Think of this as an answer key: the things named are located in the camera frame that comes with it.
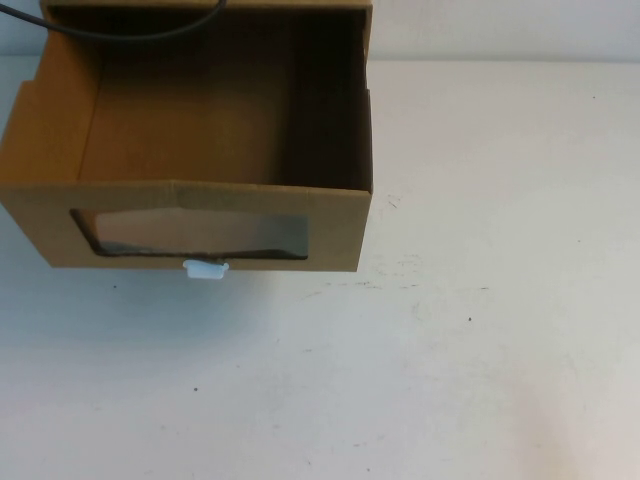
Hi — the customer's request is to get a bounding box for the cardboard drawer with window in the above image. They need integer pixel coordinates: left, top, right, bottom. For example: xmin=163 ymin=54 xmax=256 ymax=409
xmin=0 ymin=5 xmax=376 ymax=276

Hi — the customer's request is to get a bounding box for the white handle of upper drawer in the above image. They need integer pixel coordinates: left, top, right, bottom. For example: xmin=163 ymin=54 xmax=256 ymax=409
xmin=181 ymin=258 xmax=231 ymax=281

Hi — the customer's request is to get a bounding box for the black thin cable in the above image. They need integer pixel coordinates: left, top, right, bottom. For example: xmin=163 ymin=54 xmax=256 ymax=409
xmin=46 ymin=0 xmax=225 ymax=40

